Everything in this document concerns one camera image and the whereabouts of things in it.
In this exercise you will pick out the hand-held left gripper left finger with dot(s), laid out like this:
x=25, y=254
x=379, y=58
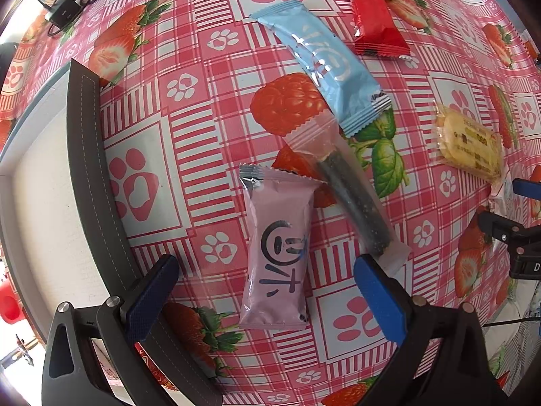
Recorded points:
x=148, y=300

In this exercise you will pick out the red plastic object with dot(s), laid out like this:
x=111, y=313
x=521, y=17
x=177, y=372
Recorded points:
x=8, y=304

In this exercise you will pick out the yellow cookie packet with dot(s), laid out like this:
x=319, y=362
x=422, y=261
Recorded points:
x=469, y=143

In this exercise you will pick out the pink snack packet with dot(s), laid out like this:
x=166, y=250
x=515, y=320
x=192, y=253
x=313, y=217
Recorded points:
x=274, y=262

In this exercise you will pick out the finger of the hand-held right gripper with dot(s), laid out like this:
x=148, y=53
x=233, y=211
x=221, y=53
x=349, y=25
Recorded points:
x=526, y=189
x=498, y=226

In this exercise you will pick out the clear packet with dark stick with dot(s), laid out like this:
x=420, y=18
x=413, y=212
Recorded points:
x=351, y=194

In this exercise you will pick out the dark grey storage box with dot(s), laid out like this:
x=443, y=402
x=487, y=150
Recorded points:
x=91, y=156

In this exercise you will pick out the black power adapter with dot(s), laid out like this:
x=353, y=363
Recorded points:
x=63, y=10

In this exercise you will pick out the strawberry print tablecloth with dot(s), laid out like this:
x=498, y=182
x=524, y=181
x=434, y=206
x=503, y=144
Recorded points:
x=203, y=105

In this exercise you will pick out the long red snack packet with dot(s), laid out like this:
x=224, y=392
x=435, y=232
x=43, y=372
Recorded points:
x=376, y=21

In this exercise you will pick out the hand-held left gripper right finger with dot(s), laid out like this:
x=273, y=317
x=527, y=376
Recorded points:
x=376, y=300

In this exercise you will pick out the light blue snack packet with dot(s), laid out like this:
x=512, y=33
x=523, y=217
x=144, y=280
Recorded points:
x=325, y=67

